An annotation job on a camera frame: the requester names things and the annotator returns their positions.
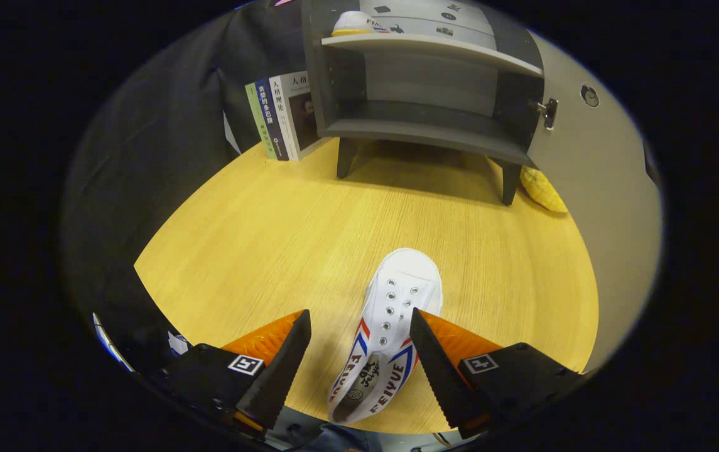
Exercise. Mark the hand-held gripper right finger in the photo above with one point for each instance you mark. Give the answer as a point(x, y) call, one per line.
point(437, 376)

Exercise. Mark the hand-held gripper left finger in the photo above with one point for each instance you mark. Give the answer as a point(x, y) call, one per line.
point(284, 370)

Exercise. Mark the white canvas shoe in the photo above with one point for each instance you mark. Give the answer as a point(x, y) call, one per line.
point(403, 276)
point(353, 22)

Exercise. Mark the grey shoe cabinet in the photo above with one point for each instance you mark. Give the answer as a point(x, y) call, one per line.
point(428, 129)

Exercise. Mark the metal door hinge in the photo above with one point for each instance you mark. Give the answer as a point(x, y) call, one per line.
point(549, 113)

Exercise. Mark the person's blue trousers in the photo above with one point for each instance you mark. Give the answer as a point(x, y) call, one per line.
point(334, 436)

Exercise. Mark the yellow plush toy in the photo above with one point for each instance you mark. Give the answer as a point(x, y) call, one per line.
point(544, 191)

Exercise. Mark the blue book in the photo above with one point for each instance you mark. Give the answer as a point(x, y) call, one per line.
point(271, 119)

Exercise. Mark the white book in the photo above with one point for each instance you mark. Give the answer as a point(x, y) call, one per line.
point(299, 113)

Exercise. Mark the black backdrop cloth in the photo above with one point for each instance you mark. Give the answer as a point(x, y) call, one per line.
point(164, 125)

